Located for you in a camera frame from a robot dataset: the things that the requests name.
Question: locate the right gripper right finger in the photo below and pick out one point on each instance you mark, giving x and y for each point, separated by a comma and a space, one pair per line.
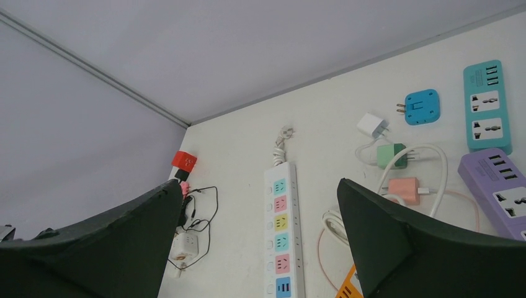
399, 252

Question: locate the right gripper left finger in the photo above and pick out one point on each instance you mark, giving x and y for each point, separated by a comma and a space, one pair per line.
121, 252

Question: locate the orange power strip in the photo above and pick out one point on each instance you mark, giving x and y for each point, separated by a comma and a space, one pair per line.
350, 288

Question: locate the white cartoon cube adapter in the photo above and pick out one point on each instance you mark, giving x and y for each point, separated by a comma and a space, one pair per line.
184, 248

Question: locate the red cube plug adapter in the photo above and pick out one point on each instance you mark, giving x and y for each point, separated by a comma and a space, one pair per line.
184, 161

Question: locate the long white power strip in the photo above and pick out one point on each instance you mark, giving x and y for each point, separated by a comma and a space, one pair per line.
283, 256

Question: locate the black power adapter brick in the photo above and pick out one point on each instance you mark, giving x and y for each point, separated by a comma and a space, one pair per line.
183, 218

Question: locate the small black adapter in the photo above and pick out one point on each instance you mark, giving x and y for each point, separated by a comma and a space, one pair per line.
181, 175

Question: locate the white flat plug adapter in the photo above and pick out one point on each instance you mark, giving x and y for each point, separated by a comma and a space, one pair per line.
173, 271

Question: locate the pink plug adapter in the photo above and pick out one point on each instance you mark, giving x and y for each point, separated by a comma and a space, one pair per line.
406, 188

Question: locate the green plug adapter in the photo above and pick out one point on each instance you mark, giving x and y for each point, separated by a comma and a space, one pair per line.
385, 153

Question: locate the white charger plug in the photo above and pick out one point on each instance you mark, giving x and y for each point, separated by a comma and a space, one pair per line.
372, 126

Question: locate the blue plug adapter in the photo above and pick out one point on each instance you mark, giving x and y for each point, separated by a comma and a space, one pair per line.
422, 107

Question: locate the purple power strip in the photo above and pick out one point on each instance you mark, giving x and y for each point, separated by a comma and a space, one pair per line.
498, 187

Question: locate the teal power strip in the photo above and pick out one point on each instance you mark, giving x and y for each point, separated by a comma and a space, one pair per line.
486, 114

